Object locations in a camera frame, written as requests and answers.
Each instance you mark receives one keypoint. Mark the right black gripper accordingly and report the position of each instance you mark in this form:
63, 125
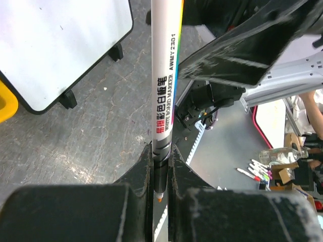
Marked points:
242, 56

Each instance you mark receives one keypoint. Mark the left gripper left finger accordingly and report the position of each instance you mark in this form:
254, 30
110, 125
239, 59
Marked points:
121, 211

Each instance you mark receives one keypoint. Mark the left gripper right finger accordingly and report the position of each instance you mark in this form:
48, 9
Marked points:
199, 212

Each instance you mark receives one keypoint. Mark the white whiteboard marker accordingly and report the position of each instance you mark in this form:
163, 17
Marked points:
166, 25

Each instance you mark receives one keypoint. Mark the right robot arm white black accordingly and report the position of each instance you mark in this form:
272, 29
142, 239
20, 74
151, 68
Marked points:
193, 97

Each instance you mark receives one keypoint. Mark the left whiteboard stand foot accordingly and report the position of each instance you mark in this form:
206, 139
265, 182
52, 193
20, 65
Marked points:
68, 100

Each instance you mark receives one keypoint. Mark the whiteboard stand foot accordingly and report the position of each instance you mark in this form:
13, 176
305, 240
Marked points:
116, 52
68, 100

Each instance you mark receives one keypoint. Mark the right whiteboard stand foot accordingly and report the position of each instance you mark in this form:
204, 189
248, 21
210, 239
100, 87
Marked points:
116, 52

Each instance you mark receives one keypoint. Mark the yellow plastic tray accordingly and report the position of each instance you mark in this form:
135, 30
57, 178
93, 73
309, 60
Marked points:
9, 103

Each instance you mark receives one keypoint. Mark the small whiteboard black frame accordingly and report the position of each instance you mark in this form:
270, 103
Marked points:
48, 46

